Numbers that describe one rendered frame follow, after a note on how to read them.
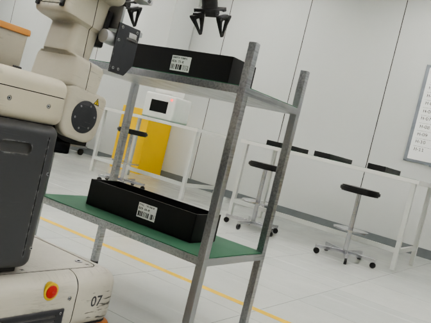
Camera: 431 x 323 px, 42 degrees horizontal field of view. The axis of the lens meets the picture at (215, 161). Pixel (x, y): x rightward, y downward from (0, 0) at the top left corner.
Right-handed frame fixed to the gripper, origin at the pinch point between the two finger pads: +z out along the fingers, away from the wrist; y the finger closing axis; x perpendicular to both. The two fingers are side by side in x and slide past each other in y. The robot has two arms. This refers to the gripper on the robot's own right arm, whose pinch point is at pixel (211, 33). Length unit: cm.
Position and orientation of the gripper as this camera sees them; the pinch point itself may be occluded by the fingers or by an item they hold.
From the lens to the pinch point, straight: 208.8
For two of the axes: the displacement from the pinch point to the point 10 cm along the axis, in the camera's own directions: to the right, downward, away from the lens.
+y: -8.0, -2.2, 5.5
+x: -5.9, 3.5, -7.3
